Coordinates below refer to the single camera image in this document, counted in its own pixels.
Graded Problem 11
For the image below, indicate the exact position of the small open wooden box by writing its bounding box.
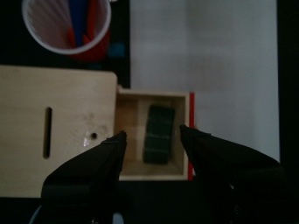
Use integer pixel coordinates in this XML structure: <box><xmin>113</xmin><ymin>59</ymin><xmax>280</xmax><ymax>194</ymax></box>
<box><xmin>113</xmin><ymin>85</ymin><xmax>192</xmax><ymax>182</ymax></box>

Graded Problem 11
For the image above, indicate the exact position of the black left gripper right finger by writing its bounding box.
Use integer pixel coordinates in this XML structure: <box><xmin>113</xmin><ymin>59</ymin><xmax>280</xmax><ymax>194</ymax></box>
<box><xmin>177</xmin><ymin>124</ymin><xmax>299</xmax><ymax>224</ymax></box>

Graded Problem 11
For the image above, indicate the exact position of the dark green toy sushi roll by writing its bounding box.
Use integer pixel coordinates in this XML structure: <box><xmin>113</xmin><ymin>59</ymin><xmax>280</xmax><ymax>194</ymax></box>
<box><xmin>141</xmin><ymin>104</ymin><xmax>176</xmax><ymax>165</ymax></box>

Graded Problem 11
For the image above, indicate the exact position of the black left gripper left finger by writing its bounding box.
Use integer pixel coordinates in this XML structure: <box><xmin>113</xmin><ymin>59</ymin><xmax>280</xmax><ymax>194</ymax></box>
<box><xmin>39</xmin><ymin>129</ymin><xmax>128</xmax><ymax>224</ymax></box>

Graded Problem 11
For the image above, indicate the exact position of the orange plastic utensil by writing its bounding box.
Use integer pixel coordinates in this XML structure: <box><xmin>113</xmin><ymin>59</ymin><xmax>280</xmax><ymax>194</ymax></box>
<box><xmin>65</xmin><ymin>0</ymin><xmax>98</xmax><ymax>49</ymax></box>

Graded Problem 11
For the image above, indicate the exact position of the white paper sheet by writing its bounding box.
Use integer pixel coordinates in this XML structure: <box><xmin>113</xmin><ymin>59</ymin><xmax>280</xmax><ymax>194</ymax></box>
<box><xmin>128</xmin><ymin>0</ymin><xmax>281</xmax><ymax>162</ymax></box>

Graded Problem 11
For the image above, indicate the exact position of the wooden board with slot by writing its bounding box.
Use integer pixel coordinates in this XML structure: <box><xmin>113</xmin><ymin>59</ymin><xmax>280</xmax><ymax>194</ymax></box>
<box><xmin>0</xmin><ymin>65</ymin><xmax>118</xmax><ymax>199</ymax></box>

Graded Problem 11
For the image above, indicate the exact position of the blue plastic utensil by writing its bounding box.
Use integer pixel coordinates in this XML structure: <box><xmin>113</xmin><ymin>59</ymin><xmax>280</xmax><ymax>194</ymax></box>
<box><xmin>67</xmin><ymin>0</ymin><xmax>89</xmax><ymax>47</ymax></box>

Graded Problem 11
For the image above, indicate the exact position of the red plastic cup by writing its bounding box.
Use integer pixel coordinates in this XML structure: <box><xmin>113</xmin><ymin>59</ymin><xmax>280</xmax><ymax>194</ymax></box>
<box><xmin>21</xmin><ymin>0</ymin><xmax>113</xmax><ymax>62</ymax></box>

